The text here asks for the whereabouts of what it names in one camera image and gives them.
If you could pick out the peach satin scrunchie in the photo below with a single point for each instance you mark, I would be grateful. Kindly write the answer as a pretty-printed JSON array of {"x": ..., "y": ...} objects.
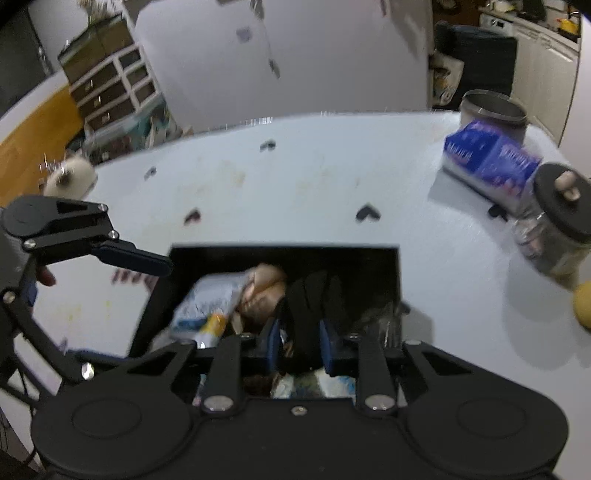
[{"x": 262, "y": 290}]

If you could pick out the white washing machine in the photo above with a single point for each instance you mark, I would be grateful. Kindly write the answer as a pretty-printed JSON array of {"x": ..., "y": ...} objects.
[{"x": 496, "y": 23}]

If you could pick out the yellow kettle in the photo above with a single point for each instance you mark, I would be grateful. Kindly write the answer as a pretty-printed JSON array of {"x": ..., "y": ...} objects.
[{"x": 568, "y": 25}]

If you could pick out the blue green scrunchie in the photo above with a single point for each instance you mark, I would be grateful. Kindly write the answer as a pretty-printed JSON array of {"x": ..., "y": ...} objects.
[{"x": 318, "y": 385}]

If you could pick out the glass fish tank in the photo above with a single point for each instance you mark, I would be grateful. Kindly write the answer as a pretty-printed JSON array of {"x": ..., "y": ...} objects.
[{"x": 92, "y": 46}]

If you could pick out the printed tote bag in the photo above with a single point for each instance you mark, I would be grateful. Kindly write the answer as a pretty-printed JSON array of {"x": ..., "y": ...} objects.
[{"x": 444, "y": 78}]

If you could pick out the white soft packet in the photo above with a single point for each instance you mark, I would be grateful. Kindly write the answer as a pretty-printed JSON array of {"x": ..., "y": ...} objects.
[{"x": 207, "y": 307}]

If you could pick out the round metal tin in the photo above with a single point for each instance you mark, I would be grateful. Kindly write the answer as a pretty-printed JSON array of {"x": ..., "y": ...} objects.
[{"x": 494, "y": 113}]

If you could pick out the glass jar with black lid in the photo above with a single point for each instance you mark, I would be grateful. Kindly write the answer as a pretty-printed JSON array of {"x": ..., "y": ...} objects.
[{"x": 554, "y": 221}]

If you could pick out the black storage box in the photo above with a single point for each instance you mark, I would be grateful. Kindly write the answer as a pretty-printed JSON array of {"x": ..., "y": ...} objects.
[{"x": 369, "y": 286}]

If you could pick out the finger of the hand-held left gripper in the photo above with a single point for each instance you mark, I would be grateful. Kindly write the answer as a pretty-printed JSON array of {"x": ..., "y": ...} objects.
[
  {"x": 44, "y": 334},
  {"x": 134, "y": 260}
]

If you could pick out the person's left hand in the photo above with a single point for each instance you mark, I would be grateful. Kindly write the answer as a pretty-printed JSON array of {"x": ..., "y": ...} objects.
[{"x": 45, "y": 277}]

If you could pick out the white drawer cabinet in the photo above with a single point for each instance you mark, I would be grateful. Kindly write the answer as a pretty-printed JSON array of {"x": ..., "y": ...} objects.
[{"x": 115, "y": 87}]

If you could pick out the dark patterned scrunchie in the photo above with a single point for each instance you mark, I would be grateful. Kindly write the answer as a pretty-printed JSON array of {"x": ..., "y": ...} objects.
[{"x": 308, "y": 304}]

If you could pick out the blue tissue pack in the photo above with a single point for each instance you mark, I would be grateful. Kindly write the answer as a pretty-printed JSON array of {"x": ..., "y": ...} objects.
[{"x": 489, "y": 159}]

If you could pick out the yellow round object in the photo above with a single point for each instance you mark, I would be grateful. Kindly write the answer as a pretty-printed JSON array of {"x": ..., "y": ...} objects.
[{"x": 582, "y": 305}]

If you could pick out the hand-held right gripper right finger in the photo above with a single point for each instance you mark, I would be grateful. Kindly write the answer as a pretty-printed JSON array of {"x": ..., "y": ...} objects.
[{"x": 328, "y": 346}]

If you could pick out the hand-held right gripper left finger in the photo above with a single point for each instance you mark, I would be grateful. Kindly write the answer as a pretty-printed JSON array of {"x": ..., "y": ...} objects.
[{"x": 273, "y": 344}]

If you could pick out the cream cat-shaped ceramic lamp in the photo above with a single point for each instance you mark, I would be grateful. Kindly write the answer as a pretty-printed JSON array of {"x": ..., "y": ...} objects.
[{"x": 69, "y": 177}]

